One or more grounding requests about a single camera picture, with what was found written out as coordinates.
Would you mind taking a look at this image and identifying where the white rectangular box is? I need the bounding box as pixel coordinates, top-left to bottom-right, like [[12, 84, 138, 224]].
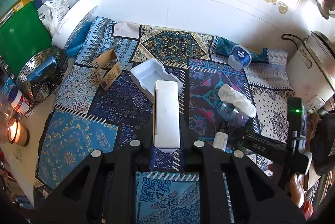
[[153, 81, 180, 153]]

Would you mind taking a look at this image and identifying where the white tissue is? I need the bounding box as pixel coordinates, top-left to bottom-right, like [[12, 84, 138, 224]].
[[218, 84, 257, 118]]

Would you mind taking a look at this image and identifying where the white plastic tray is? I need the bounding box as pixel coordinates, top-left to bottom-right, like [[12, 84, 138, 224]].
[[131, 58, 183, 102]]

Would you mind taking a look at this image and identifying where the right hand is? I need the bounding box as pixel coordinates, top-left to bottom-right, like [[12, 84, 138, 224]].
[[268, 163, 313, 219]]

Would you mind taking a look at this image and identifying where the white rice cooker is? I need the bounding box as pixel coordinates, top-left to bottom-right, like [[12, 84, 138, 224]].
[[286, 31, 334, 113]]

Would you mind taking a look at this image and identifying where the blue patterned patchwork tablecloth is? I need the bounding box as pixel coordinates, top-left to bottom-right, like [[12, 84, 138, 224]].
[[31, 18, 305, 223]]

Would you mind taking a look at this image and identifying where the lit candle in jar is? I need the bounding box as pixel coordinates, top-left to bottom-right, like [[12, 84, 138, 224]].
[[7, 117, 30, 147]]

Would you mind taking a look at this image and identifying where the blue lidded plastic cup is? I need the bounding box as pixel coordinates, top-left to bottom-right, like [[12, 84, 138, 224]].
[[228, 45, 252, 71]]

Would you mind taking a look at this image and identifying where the white red label jar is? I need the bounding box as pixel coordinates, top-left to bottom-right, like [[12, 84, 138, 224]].
[[9, 87, 33, 118]]

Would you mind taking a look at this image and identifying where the brown cardboard box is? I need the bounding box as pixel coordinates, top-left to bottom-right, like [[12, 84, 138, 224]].
[[92, 49, 121, 91]]

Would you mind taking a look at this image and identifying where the perforated steel steamer basket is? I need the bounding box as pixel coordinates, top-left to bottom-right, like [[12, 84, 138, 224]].
[[16, 47, 68, 105]]

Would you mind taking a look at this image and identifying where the green box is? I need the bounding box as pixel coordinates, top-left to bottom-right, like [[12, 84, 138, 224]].
[[0, 2, 52, 77]]

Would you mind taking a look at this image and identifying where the white printed plastic bag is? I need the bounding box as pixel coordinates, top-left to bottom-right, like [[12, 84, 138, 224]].
[[37, 0, 70, 37]]

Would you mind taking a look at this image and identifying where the black power cable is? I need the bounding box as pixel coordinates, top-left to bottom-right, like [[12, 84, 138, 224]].
[[281, 33, 307, 48]]

